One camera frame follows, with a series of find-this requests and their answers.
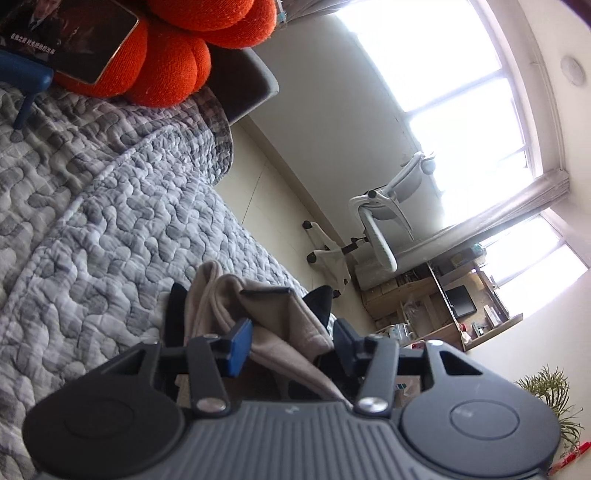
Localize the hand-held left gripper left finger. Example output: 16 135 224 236
99 318 254 414

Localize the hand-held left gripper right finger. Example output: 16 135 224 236
331 318 483 416

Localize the beige cat print sweatshirt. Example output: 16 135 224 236
184 261 354 407

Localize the black sweater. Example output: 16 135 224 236
164 282 334 398

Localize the wooden desk shelf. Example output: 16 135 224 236
360 249 525 354

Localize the black monitor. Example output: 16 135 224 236
443 285 477 319

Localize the white office chair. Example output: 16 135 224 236
302 151 437 301

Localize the grey patterned quilt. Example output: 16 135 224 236
0 83 310 480

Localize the grey patterned curtain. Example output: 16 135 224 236
365 168 571 289
276 0 347 28

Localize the potted green plant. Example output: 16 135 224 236
515 364 585 453

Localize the grey sofa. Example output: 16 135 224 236
203 46 280 125

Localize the orange pumpkin cushion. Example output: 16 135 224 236
148 0 278 49
53 14 212 109

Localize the blue phone stand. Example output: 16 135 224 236
0 50 52 130

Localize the round white ceiling fixture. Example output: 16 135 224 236
561 55 585 86

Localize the smartphone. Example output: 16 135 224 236
0 0 140 86

